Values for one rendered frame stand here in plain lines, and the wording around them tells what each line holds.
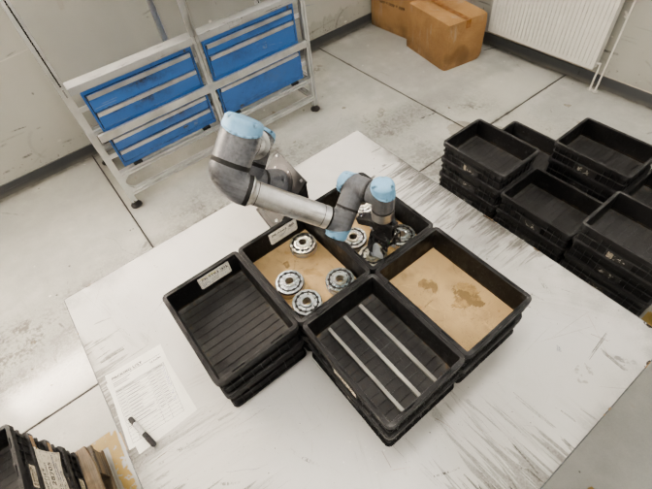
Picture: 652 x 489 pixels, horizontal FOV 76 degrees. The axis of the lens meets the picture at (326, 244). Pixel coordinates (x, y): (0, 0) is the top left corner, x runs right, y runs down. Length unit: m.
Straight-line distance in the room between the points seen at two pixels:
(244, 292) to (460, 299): 0.76
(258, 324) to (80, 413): 1.39
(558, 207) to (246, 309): 1.71
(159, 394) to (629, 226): 2.12
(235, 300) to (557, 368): 1.11
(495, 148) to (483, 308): 1.30
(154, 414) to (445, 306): 1.04
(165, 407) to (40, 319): 1.64
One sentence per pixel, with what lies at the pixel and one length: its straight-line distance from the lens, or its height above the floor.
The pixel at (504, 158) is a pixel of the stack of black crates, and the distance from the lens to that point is 2.54.
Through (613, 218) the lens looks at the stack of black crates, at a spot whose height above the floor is 0.49.
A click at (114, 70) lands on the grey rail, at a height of 0.93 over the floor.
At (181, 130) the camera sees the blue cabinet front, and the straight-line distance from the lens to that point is 3.24.
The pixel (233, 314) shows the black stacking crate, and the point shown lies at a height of 0.83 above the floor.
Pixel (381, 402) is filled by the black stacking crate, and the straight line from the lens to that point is 1.32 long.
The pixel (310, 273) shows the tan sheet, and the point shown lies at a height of 0.83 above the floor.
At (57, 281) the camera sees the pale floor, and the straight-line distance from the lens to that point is 3.22.
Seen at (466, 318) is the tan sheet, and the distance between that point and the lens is 1.46.
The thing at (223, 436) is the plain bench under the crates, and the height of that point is 0.70.
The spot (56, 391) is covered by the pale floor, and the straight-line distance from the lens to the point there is 2.77.
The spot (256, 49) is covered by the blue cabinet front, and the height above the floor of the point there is 0.68.
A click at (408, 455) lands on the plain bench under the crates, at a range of 1.42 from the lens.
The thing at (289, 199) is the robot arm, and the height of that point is 1.20.
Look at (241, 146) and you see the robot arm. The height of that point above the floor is 1.38.
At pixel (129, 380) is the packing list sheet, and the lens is 1.71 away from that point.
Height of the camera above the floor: 2.09
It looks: 51 degrees down
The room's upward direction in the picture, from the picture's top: 9 degrees counter-clockwise
